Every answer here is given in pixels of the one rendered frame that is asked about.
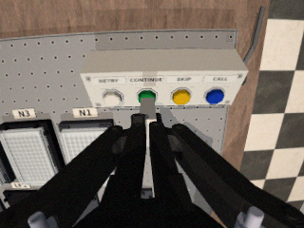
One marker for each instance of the grey base plate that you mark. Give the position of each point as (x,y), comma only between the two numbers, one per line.
(43,72)

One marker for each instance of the grey button panel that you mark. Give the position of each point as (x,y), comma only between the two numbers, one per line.
(172,76)

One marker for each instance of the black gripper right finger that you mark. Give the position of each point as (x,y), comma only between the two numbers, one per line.
(237,202)

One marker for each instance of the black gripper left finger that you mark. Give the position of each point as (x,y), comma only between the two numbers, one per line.
(60,202)

